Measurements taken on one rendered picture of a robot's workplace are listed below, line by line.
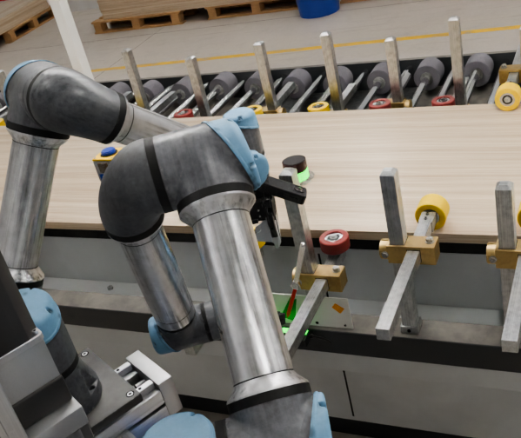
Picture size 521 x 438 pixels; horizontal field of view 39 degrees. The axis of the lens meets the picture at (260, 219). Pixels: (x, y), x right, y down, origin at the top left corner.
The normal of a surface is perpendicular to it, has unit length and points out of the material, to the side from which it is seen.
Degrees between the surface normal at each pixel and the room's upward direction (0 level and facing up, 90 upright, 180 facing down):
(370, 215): 0
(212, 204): 89
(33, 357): 90
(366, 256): 90
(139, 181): 68
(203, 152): 44
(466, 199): 0
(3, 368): 90
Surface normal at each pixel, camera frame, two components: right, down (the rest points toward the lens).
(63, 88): 0.07, -0.27
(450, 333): -0.22, -0.85
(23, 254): 0.49, 0.27
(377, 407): -0.38, 0.53
